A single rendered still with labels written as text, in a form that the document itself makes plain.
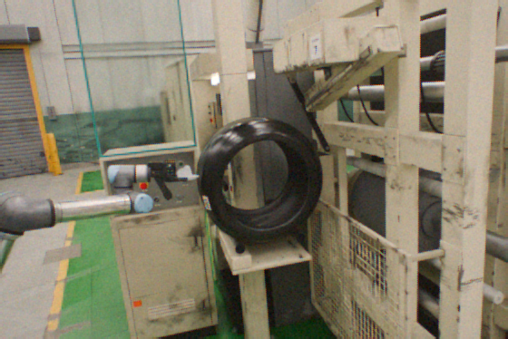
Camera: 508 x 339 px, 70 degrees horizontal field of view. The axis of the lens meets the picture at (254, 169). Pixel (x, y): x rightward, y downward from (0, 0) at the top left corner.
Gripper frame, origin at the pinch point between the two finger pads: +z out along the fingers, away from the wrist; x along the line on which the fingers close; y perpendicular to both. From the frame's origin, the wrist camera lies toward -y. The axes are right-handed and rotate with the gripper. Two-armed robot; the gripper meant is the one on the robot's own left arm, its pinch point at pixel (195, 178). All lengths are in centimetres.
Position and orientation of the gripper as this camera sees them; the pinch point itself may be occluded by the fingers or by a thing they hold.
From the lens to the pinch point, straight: 160.9
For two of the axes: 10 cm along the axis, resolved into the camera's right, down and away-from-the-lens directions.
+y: 0.3, -9.8, -1.8
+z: 9.7, -0.1, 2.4
